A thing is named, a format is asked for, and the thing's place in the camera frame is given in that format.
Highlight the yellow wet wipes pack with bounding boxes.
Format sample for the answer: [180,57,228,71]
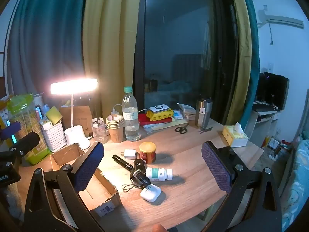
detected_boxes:
[146,108,174,121]

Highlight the white plastic basket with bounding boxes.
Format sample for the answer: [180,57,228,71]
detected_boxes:
[41,120,67,152]

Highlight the blue patterned blanket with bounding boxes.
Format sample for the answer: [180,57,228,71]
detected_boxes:
[282,135,309,226]

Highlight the white earbuds case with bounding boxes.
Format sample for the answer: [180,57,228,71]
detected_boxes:
[140,184,162,202]

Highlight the teal curtain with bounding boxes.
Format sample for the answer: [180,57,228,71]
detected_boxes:
[7,0,88,97]
[241,0,261,131]

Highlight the clear water bottle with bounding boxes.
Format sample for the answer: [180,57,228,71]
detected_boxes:
[122,86,141,142]

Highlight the red tin yellow lid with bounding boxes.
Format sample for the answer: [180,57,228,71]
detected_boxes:
[139,142,156,165]

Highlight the white charger plug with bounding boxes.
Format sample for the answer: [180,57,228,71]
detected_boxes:
[121,149,138,160]

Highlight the green paper cup pack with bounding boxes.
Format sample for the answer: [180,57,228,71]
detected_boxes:
[0,93,52,165]

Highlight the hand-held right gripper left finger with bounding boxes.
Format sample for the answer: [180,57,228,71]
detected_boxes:
[24,141,105,232]

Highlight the black car key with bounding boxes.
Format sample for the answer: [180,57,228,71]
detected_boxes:
[133,159,147,172]

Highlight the black flashlight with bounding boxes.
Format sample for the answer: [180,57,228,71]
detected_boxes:
[112,154,133,171]

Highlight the white power bank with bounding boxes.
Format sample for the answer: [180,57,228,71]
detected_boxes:
[149,104,170,114]

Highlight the white pill bottle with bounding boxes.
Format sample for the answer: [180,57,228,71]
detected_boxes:
[145,167,173,182]

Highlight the white computer desk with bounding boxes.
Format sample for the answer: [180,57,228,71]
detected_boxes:
[246,109,281,148]

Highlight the yellow curtain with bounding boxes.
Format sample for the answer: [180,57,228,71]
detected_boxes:
[82,0,148,119]
[227,0,253,126]

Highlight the white charging cable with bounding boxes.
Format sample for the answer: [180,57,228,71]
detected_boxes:
[111,104,151,115]

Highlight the black framed glass door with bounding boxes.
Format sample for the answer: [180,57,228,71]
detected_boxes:
[132,0,242,126]

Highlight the black scissors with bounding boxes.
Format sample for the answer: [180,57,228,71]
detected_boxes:
[175,123,190,134]

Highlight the cardboard box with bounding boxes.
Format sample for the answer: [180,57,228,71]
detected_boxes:
[50,143,122,219]

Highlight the brown lamp carton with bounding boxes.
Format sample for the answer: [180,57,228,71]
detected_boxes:
[59,105,93,138]

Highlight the small white carton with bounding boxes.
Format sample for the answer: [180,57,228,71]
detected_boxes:
[177,102,196,120]

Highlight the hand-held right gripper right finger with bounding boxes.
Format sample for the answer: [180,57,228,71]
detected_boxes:
[201,141,283,232]

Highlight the steel thermos flask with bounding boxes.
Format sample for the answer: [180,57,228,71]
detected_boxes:
[195,98,213,129]

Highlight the white desk lamp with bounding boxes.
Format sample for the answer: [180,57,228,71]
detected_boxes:
[50,78,99,150]

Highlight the white air conditioner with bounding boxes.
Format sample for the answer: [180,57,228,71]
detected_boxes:
[256,9,305,30]

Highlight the yellow green sponge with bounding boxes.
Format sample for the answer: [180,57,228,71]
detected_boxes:
[46,106,64,124]

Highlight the stack of brown paper cups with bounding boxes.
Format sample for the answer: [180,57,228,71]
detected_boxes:
[106,114,125,143]

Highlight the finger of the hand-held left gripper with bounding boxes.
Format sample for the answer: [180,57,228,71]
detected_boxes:
[0,121,22,141]
[0,132,40,167]

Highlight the red flat box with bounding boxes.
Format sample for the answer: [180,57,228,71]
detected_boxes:
[138,113,173,127]

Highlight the black monitor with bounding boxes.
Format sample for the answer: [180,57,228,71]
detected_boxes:
[255,72,290,112]

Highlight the yellow tissue box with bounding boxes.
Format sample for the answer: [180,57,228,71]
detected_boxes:
[222,122,249,148]

